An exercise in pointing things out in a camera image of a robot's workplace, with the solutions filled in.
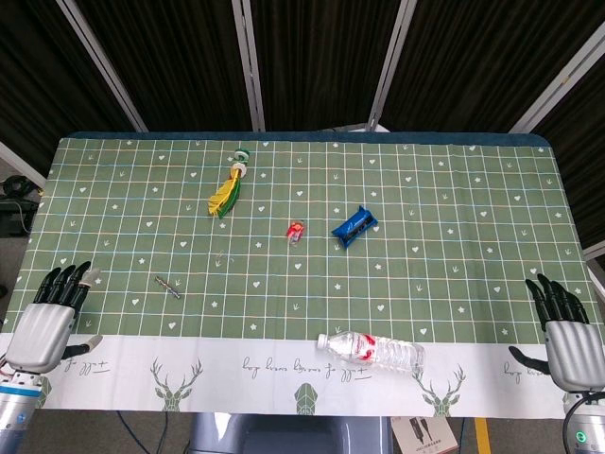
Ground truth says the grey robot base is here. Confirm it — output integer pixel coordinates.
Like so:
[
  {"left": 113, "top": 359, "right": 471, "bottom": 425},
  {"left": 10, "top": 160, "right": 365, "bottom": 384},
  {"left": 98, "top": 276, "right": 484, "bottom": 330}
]
[{"left": 187, "top": 411, "right": 396, "bottom": 454}]

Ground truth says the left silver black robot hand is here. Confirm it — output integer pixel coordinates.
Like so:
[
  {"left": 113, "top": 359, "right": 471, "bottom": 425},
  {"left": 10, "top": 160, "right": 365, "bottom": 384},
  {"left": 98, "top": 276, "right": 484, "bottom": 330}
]
[{"left": 4, "top": 261, "right": 104, "bottom": 375}]

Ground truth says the black pleated partition panel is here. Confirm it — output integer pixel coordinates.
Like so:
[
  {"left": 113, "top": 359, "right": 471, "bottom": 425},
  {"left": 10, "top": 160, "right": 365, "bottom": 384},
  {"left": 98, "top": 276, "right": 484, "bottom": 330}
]
[
  {"left": 0, "top": 0, "right": 138, "bottom": 165},
  {"left": 249, "top": 0, "right": 404, "bottom": 132},
  {"left": 75, "top": 0, "right": 259, "bottom": 133},
  {"left": 381, "top": 0, "right": 605, "bottom": 134},
  {"left": 532, "top": 70, "right": 605, "bottom": 251}
]

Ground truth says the yellow green feather shuttlecock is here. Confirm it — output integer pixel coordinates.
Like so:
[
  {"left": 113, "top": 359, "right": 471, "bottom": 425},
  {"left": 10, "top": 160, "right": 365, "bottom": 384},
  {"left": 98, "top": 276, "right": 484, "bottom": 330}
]
[{"left": 205, "top": 148, "right": 251, "bottom": 219}]

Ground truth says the green grid tablecloth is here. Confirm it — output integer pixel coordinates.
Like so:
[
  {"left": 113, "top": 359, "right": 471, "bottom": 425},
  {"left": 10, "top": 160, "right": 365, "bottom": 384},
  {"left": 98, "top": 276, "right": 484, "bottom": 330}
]
[{"left": 16, "top": 135, "right": 605, "bottom": 421}]

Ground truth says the blue cable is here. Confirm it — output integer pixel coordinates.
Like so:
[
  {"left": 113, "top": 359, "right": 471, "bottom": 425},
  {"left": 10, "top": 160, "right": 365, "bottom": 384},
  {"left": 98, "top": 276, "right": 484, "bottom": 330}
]
[{"left": 115, "top": 410, "right": 141, "bottom": 454}]

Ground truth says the clear plastic water bottle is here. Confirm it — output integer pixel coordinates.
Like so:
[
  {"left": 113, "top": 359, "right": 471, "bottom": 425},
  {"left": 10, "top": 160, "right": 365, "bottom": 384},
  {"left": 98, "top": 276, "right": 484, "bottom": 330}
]
[{"left": 316, "top": 330, "right": 426, "bottom": 375}]

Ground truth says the blue snack packet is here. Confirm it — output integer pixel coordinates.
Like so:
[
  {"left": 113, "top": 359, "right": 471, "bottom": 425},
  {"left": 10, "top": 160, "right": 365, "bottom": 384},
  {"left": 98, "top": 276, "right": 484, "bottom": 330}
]
[{"left": 330, "top": 204, "right": 380, "bottom": 250}]

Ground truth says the small metal screw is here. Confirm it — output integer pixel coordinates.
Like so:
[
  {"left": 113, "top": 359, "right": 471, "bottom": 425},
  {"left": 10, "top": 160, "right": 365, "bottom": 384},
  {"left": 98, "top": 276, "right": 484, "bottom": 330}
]
[{"left": 155, "top": 275, "right": 183, "bottom": 300}]

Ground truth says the white partition frame post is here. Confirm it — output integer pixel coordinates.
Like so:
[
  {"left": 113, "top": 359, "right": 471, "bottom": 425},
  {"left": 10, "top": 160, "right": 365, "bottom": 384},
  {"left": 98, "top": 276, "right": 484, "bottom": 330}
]
[
  {"left": 230, "top": 0, "right": 267, "bottom": 132},
  {"left": 508, "top": 21, "right": 605, "bottom": 134},
  {"left": 366, "top": 0, "right": 418, "bottom": 132},
  {"left": 55, "top": 0, "right": 149, "bottom": 133},
  {"left": 0, "top": 140, "right": 48, "bottom": 186}
]

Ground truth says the white printed booklet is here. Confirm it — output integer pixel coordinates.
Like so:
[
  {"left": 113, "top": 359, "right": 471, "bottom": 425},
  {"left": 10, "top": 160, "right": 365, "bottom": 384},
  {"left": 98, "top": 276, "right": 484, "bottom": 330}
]
[{"left": 390, "top": 415, "right": 462, "bottom": 454}]

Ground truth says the black equipment with cables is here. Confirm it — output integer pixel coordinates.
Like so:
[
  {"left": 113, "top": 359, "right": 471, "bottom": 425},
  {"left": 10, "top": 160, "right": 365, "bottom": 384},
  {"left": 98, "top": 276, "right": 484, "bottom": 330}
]
[{"left": 0, "top": 173, "right": 47, "bottom": 238}]

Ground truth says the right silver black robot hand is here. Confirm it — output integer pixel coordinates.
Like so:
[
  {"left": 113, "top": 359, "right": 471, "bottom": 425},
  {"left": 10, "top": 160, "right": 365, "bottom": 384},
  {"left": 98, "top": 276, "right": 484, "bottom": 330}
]
[{"left": 508, "top": 272, "right": 605, "bottom": 393}]

